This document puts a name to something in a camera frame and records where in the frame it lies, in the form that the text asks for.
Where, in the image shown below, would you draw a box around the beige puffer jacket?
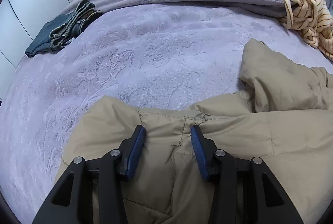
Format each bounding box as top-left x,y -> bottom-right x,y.
58,39 -> 332,223

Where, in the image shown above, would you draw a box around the purple embossed bed blanket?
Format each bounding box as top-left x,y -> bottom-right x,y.
1,0 -> 332,223

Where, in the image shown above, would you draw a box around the folded blue jeans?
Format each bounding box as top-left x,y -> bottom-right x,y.
25,0 -> 103,58

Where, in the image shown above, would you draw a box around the cream striped fleece blanket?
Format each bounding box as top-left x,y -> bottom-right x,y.
279,0 -> 332,59

